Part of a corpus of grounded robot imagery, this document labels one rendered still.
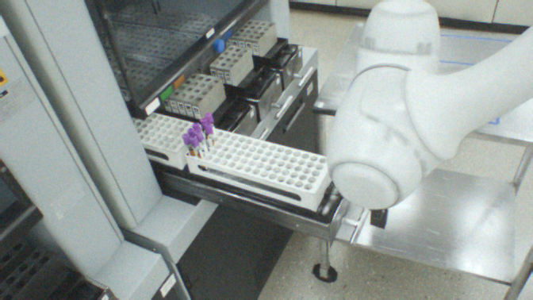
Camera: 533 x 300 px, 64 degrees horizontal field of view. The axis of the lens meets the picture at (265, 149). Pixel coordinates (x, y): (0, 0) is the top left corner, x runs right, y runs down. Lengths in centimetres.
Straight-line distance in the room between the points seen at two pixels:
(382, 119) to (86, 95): 52
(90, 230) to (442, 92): 67
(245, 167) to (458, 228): 87
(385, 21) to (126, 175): 59
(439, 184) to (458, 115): 120
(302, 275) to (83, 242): 101
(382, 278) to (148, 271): 101
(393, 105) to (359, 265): 132
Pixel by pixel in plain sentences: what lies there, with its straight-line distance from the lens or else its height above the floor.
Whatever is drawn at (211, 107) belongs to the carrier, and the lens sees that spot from 108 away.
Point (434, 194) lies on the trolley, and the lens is 162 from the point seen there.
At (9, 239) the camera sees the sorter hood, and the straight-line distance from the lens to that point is 75.
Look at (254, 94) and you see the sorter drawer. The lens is 113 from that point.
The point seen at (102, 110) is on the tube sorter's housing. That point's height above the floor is 103.
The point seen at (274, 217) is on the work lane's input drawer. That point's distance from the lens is 88.
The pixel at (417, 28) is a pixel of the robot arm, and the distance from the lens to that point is 57.
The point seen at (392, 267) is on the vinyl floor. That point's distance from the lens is 174.
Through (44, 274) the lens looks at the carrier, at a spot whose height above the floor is 87.
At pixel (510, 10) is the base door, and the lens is 310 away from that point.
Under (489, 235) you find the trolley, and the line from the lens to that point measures 155.
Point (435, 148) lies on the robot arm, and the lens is 46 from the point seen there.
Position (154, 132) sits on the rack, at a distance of 101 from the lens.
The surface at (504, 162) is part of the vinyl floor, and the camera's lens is 222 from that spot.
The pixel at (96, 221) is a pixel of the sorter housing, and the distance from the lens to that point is 89.
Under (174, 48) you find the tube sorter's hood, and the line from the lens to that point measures 93.
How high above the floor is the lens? 146
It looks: 42 degrees down
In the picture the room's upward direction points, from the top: 9 degrees counter-clockwise
